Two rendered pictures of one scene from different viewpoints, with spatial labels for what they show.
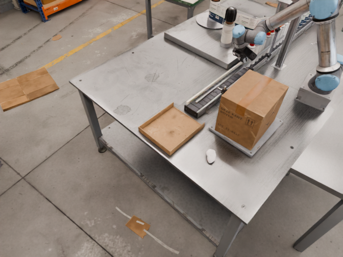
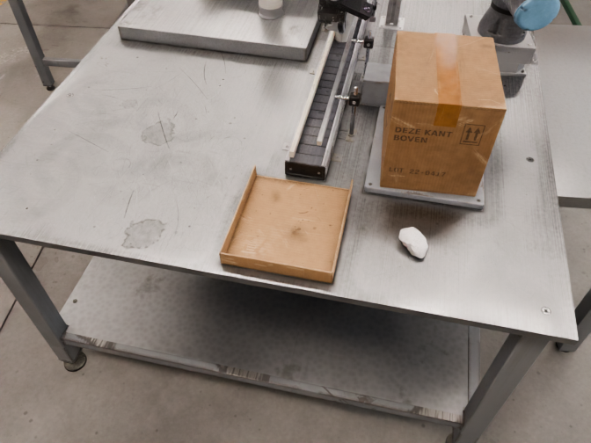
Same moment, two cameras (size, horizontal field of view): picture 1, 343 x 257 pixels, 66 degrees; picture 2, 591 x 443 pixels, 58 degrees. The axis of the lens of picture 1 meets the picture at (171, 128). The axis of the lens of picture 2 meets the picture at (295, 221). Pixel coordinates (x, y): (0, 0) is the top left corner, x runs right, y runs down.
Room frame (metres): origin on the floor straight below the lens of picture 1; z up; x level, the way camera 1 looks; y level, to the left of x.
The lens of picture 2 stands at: (0.30, 0.42, 1.81)
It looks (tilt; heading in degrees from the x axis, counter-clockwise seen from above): 49 degrees down; 329
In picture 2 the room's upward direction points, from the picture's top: straight up
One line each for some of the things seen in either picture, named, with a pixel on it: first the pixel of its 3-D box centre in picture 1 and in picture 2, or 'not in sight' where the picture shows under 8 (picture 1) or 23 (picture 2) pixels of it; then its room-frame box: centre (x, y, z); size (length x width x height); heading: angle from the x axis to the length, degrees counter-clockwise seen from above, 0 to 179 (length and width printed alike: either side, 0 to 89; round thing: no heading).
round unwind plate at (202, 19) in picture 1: (213, 20); not in sight; (2.31, -0.36, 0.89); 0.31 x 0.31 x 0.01
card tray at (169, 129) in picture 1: (171, 126); (290, 219); (1.04, 0.00, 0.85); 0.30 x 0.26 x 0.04; 137
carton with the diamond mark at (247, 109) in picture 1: (249, 109); (435, 112); (1.06, -0.44, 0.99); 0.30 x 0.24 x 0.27; 141
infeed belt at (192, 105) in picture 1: (260, 57); (351, 17); (1.77, -0.68, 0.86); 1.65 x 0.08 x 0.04; 137
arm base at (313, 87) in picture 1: (323, 80); (506, 18); (1.33, -0.96, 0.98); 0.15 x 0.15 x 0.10
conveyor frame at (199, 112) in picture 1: (260, 57); (351, 18); (1.77, -0.68, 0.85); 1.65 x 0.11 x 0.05; 137
